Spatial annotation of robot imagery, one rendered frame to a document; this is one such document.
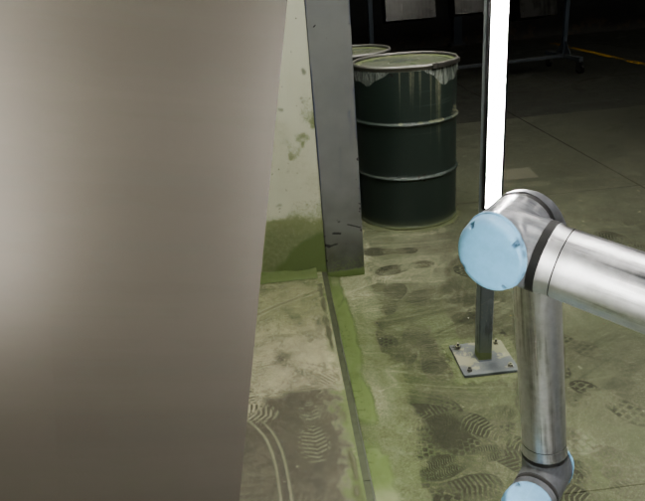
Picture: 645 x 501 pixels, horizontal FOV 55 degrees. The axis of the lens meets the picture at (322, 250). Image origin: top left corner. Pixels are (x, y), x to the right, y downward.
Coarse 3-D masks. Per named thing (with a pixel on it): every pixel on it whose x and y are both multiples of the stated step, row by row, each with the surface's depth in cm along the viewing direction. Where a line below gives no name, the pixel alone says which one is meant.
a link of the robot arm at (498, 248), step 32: (480, 224) 94; (512, 224) 92; (544, 224) 93; (480, 256) 96; (512, 256) 92; (544, 256) 91; (576, 256) 89; (608, 256) 88; (640, 256) 87; (544, 288) 93; (576, 288) 89; (608, 288) 86; (640, 288) 84; (640, 320) 86
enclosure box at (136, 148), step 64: (0, 0) 43; (64, 0) 44; (128, 0) 44; (192, 0) 45; (256, 0) 46; (0, 64) 44; (64, 64) 45; (128, 64) 46; (192, 64) 47; (256, 64) 48; (0, 128) 46; (64, 128) 47; (128, 128) 48; (192, 128) 49; (256, 128) 50; (0, 192) 48; (64, 192) 49; (128, 192) 50; (192, 192) 51; (256, 192) 52; (0, 256) 50; (64, 256) 51; (128, 256) 52; (192, 256) 53; (256, 256) 54; (0, 320) 52; (64, 320) 53; (128, 320) 54; (192, 320) 55; (0, 384) 54; (64, 384) 56; (128, 384) 57; (192, 384) 58; (0, 448) 57; (64, 448) 58; (128, 448) 60; (192, 448) 61
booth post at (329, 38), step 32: (320, 0) 249; (320, 32) 254; (320, 64) 259; (352, 64) 260; (320, 96) 264; (352, 96) 265; (320, 128) 270; (352, 128) 271; (320, 160) 275; (352, 160) 277; (320, 192) 282; (352, 192) 283; (352, 224) 289; (352, 256) 296
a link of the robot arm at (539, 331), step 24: (528, 192) 102; (528, 312) 112; (552, 312) 112; (528, 336) 114; (552, 336) 113; (528, 360) 116; (552, 360) 115; (528, 384) 118; (552, 384) 117; (528, 408) 120; (552, 408) 118; (528, 432) 123; (552, 432) 120; (528, 456) 125; (552, 456) 122; (552, 480) 123
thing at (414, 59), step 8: (392, 56) 359; (400, 56) 357; (408, 56) 356; (416, 56) 354; (424, 56) 351; (432, 56) 349; (440, 56) 345; (448, 56) 341; (360, 64) 341; (368, 64) 342; (376, 64) 340; (384, 64) 337; (392, 64) 334; (400, 64) 332; (408, 64) 329; (416, 64) 327; (424, 64) 325
